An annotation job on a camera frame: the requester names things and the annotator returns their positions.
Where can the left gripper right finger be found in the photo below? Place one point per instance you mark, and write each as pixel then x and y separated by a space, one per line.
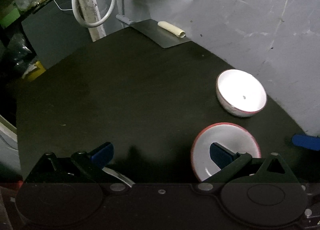
pixel 221 156

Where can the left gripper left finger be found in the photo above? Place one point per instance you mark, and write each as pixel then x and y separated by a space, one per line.
pixel 102 155

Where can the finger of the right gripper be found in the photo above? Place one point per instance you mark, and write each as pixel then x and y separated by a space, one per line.
pixel 306 141

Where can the white bowl red rim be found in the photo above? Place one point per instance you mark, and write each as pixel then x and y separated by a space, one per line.
pixel 229 135
pixel 240 93

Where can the yellow bin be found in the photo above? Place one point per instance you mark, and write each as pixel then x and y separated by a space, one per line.
pixel 33 71

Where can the cream rolled cloth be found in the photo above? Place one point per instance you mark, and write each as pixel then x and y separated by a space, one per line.
pixel 172 29

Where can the steel cleaver knife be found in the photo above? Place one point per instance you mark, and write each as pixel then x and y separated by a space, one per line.
pixel 150 28

